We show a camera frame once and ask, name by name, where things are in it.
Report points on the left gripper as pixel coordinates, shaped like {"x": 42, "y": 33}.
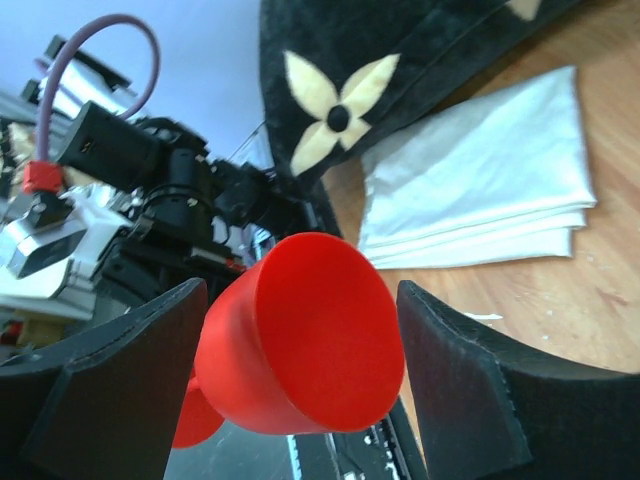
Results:
{"x": 172, "y": 238}

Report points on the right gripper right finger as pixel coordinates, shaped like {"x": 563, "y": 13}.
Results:
{"x": 491, "y": 407}

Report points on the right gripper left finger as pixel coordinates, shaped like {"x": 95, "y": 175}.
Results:
{"x": 104, "y": 403}

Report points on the red wine glass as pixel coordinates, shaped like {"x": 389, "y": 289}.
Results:
{"x": 307, "y": 341}

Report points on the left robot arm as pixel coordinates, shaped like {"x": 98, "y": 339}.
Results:
{"x": 111, "y": 150}

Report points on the black floral pillow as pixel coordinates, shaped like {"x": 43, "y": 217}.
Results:
{"x": 339, "y": 76}

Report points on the folded beige cloth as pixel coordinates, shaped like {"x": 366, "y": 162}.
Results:
{"x": 496, "y": 178}

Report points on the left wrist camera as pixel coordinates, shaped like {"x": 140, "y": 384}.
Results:
{"x": 37, "y": 263}

